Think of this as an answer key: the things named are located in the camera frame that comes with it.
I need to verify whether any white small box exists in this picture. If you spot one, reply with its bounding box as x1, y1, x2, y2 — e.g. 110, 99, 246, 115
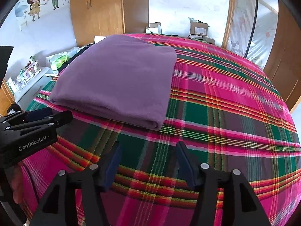
146, 22, 162, 34

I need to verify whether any person's left hand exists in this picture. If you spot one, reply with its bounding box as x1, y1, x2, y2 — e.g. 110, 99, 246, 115
11, 164, 23, 205

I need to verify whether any black cloth on table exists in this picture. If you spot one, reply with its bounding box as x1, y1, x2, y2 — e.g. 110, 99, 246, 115
58, 43, 94, 73

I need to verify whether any wooden wardrobe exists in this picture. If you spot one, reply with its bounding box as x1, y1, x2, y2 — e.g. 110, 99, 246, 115
70, 0, 149, 46

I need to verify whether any wooden door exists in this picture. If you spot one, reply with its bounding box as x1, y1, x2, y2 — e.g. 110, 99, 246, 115
264, 1, 300, 112

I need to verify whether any white paper stack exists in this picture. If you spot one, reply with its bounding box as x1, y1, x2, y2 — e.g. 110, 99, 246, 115
94, 36, 106, 44

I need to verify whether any pink plaid bed cover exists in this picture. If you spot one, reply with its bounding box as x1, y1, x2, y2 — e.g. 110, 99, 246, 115
22, 34, 300, 225

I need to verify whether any green tissue pack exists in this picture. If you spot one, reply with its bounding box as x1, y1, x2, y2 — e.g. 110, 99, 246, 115
45, 47, 80, 71

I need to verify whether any purple fleece garment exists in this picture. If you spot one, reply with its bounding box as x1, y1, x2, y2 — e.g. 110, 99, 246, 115
49, 35, 177, 130

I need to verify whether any cardboard box with label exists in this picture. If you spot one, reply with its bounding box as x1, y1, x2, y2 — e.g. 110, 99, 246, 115
190, 21, 209, 36

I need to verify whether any curtain with cartoon prints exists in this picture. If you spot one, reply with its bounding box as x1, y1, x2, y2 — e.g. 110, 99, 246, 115
227, 0, 279, 69

